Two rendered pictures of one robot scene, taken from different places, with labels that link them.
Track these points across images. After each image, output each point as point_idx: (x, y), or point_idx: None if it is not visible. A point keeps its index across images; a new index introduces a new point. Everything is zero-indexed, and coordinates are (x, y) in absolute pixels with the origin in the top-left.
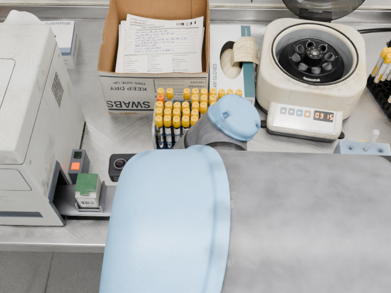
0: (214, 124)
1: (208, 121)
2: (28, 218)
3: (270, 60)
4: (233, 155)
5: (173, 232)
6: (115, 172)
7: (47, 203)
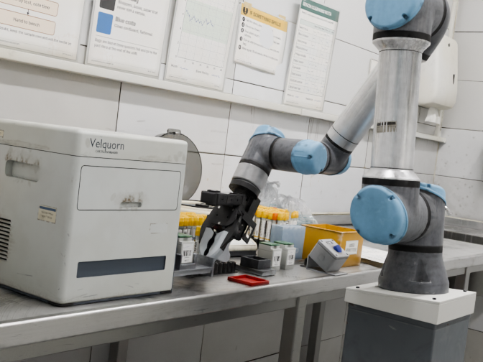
0: (269, 132)
1: (261, 136)
2: (153, 273)
3: (184, 207)
4: None
5: None
6: (217, 192)
7: (177, 235)
